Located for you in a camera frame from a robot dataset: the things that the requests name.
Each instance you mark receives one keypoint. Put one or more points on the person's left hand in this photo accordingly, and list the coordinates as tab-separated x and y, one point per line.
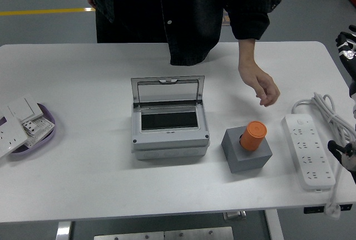
258	81

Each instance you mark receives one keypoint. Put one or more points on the orange cylinder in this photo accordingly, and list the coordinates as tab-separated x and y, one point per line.
254	135

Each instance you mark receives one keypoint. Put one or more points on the grey enclosure box clear flap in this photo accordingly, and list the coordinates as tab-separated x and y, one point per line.
169	142

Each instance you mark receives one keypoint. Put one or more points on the person's left forearm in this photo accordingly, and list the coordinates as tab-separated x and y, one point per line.
247	52

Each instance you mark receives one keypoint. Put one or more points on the grey cube with round hole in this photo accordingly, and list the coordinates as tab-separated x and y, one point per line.
244	162

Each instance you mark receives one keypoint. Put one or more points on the yellow floor line tape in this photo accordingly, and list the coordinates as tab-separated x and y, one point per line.
41	11

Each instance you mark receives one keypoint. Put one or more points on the brown floor sign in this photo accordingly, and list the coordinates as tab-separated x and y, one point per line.
226	18

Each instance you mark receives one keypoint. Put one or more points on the white power strip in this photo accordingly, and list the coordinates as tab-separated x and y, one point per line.
308	151

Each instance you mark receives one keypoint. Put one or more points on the person's torso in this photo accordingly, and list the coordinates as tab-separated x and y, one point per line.
180	14

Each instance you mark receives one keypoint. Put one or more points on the white perforated panel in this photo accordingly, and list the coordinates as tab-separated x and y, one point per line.
44	126

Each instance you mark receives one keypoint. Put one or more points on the black table control panel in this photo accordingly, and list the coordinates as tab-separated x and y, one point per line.
313	210

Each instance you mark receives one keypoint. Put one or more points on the white table leg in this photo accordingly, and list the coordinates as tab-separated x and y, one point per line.
64	231
274	226

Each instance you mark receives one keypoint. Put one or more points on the white terminal block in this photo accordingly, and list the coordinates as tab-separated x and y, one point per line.
30	127

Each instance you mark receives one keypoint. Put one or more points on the purple tray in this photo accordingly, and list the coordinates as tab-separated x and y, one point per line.
47	139

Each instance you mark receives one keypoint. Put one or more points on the white wall switch panel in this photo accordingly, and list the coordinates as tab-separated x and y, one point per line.
23	107

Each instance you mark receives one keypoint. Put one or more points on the grey metal table bracket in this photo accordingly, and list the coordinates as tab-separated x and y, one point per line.
235	215

